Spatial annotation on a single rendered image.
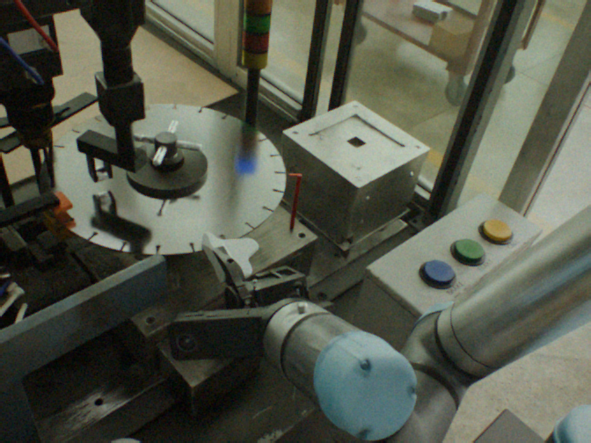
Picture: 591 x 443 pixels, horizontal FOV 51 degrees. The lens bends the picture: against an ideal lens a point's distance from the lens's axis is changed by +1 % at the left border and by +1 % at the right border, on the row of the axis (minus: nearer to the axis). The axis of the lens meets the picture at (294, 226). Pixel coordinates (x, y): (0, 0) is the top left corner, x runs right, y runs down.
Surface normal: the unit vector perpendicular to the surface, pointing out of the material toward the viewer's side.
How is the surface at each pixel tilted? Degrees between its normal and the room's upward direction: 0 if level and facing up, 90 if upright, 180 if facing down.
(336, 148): 0
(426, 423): 30
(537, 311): 89
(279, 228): 0
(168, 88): 0
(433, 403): 24
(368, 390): 58
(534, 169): 90
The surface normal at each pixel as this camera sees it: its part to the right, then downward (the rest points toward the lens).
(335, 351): -0.51, -0.73
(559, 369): 0.11, -0.73
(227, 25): -0.73, 0.40
